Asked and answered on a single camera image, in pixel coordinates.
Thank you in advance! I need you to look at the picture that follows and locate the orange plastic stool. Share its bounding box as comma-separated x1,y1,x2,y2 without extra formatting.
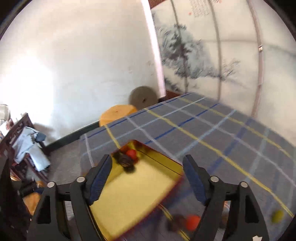
99,104,137,126

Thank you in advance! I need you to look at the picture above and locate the red gold toffee tin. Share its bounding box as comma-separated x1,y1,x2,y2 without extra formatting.
90,140,184,240

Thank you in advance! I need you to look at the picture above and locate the small red cherry tomato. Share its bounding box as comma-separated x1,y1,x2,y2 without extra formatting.
126,149,138,162

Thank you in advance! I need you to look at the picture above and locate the dark wooden chair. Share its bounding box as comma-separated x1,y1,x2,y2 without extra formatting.
1,113,51,183

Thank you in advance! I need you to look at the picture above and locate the small green tomato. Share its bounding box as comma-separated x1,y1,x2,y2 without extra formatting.
271,209,284,224

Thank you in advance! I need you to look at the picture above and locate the plaid grey tablecloth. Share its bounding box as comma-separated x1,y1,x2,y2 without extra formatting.
80,93,295,240

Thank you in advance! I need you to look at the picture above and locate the dark brown water chestnut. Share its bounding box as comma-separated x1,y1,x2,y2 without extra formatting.
114,151,134,172

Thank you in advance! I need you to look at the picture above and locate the brown water chestnut far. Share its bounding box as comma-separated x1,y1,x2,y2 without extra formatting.
166,214,186,232

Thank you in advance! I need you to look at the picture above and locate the round stone millstone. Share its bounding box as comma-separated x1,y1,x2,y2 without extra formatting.
128,86,159,110

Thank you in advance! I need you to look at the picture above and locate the painted folding screen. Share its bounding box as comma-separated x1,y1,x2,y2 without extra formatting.
149,1,295,143

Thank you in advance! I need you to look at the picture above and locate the light blue cloth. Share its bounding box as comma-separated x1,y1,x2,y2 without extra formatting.
13,126,51,172

